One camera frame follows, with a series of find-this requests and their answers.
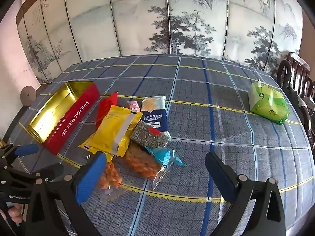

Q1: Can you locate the painted folding screen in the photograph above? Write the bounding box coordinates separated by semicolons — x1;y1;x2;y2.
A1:
16;0;303;84

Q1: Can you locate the yellow snack packet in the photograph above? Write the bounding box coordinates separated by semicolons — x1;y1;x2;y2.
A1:
87;105;144;157
78;138;99;154

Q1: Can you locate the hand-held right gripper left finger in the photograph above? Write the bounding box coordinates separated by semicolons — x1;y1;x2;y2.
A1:
25;151;107;236

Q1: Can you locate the round stone disc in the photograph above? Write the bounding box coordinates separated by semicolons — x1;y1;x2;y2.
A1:
20;86;36;107

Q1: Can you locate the clear seed bar packet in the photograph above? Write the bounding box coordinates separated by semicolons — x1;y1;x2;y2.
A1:
130;120;171;150

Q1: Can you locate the green tissue pack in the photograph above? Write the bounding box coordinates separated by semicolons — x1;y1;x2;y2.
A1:
248;80;290;125

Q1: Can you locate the red and gold tin box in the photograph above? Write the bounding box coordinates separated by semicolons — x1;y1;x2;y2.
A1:
28;81;100;155

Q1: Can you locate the pink snack packet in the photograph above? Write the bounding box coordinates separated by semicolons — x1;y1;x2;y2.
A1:
127;100;141;112

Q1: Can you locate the dark wooden chair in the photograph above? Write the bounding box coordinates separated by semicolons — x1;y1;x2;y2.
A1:
277;52;315;150

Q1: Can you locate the teal candy packet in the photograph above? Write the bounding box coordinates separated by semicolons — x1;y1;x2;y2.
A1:
145;147;186;168

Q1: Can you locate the person's left hand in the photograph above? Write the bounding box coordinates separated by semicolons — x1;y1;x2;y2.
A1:
8;203;24;225

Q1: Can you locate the red snack packet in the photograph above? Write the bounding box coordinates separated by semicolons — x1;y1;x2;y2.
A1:
95;92;119;128

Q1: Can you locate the dark blue cracker packet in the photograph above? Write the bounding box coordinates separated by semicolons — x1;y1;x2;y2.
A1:
141;96;171;138

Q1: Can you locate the clear bag of orange twists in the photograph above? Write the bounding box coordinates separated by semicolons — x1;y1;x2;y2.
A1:
116;143;173;190
98;160;126;203

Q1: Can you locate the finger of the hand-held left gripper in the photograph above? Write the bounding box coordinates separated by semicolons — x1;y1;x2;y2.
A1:
0;144;39;169
0;163;64;190

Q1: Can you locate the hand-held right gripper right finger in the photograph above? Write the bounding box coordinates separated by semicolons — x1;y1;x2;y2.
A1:
205;152;287;236

